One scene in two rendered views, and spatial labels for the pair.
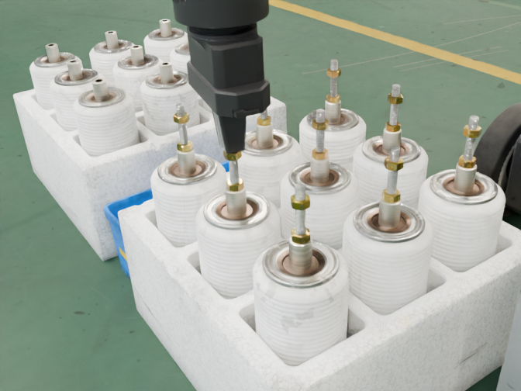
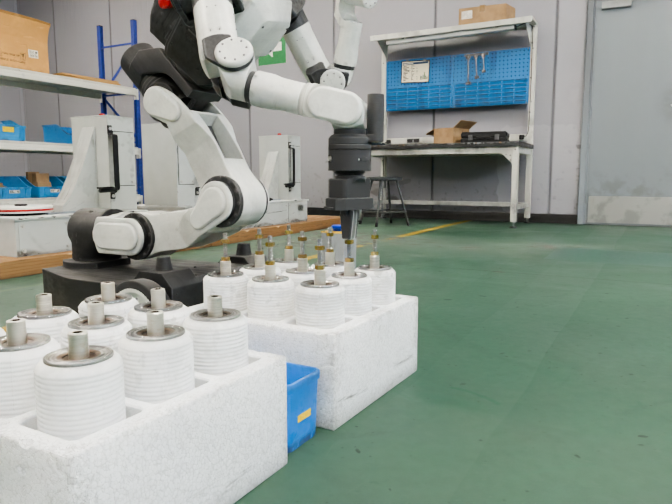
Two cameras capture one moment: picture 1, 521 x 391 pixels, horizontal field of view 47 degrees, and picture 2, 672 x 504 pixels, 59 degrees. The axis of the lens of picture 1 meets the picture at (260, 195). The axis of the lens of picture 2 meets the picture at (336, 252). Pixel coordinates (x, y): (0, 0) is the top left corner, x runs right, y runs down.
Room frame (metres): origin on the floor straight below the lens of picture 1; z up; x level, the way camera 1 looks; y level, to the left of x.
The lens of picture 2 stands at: (1.16, 1.11, 0.46)
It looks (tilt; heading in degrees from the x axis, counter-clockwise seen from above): 7 degrees down; 243
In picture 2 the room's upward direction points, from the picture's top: straight up
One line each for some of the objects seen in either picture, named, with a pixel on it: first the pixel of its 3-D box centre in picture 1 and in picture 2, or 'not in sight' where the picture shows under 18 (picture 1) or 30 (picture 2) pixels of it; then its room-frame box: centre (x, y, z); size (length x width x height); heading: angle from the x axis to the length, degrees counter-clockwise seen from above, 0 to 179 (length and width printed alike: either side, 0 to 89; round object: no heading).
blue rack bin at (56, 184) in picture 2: not in sight; (39, 186); (1.07, -5.64, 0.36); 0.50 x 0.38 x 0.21; 125
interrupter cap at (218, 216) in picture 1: (236, 210); (349, 275); (0.57, 0.03, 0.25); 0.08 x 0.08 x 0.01
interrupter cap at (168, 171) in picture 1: (188, 169); (319, 284); (0.67, 0.09, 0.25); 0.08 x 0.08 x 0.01
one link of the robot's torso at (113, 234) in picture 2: not in sight; (139, 233); (0.86, -0.82, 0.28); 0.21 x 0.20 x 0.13; 124
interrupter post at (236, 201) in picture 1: (236, 200); (349, 269); (0.57, 0.03, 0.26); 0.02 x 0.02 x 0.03
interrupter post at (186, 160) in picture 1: (186, 160); (319, 277); (0.67, 0.09, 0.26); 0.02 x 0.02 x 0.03
